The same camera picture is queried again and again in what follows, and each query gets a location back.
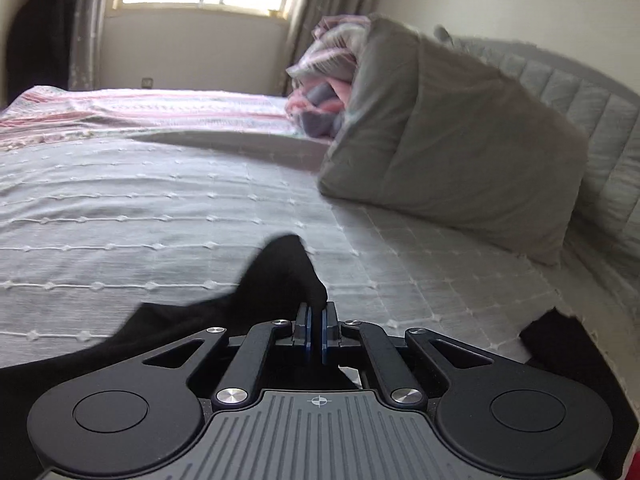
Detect grey grid-stitched bedspread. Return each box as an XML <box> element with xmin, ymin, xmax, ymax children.
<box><xmin>0</xmin><ymin>130</ymin><xmax>640</xmax><ymax>371</ymax></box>

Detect black pants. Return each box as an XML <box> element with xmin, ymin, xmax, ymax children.
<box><xmin>0</xmin><ymin>232</ymin><xmax>633</xmax><ymax>480</ymax></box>

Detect grey padded headboard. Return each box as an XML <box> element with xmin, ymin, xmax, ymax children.
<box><xmin>435</xmin><ymin>25</ymin><xmax>640</xmax><ymax>306</ymax></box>

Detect red object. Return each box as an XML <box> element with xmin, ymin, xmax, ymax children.
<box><xmin>621</xmin><ymin>447</ymin><xmax>640</xmax><ymax>480</ymax></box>

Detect dark hanging clothing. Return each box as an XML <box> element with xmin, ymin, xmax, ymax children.
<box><xmin>7</xmin><ymin>0</ymin><xmax>83</xmax><ymax>106</ymax></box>

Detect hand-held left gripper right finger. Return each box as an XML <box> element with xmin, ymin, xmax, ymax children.
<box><xmin>321</xmin><ymin>301</ymin><xmax>497</xmax><ymax>408</ymax></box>

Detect grey pillow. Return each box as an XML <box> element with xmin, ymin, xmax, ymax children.
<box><xmin>317</xmin><ymin>16</ymin><xmax>590</xmax><ymax>267</ymax></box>

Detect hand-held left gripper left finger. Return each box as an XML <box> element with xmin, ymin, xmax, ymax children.
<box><xmin>141</xmin><ymin>302</ymin><xmax>314</xmax><ymax>410</ymax></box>

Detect pink striped bed sheet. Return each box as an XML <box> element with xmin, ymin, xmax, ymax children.
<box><xmin>0</xmin><ymin>86</ymin><xmax>307</xmax><ymax>153</ymax></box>

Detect folded pink and grey quilt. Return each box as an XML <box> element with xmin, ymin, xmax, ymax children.
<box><xmin>285</xmin><ymin>15</ymin><xmax>373</xmax><ymax>140</ymax></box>

